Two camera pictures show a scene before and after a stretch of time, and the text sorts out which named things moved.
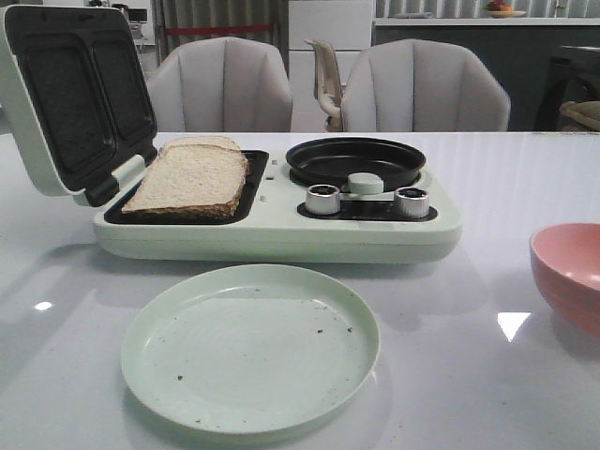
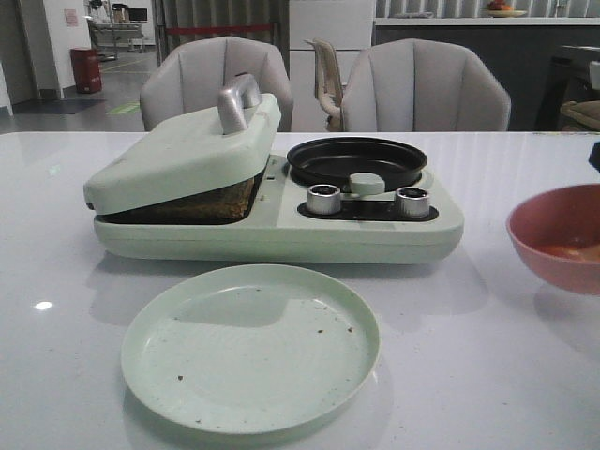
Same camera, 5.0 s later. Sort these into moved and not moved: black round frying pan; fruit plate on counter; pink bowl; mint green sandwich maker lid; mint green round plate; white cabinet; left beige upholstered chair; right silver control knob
Moved: pink bowl; mint green sandwich maker lid
Not moved: white cabinet; fruit plate on counter; mint green round plate; black round frying pan; left beige upholstered chair; right silver control knob
